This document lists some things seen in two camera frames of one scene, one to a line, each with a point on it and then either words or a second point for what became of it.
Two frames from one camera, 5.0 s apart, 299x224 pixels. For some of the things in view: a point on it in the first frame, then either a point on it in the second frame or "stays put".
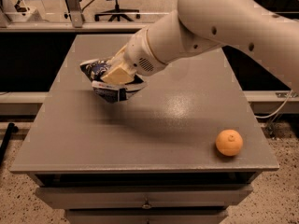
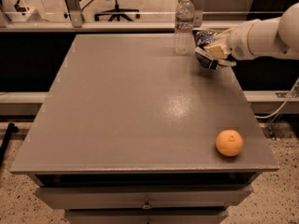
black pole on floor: x=11 y=128 stays put
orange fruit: x=229 y=142 stays put
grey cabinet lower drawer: x=147 y=216 stays put
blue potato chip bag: x=94 y=68 -> x=202 y=54
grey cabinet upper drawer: x=145 y=197 stays put
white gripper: x=139 y=54 -> x=239 y=45
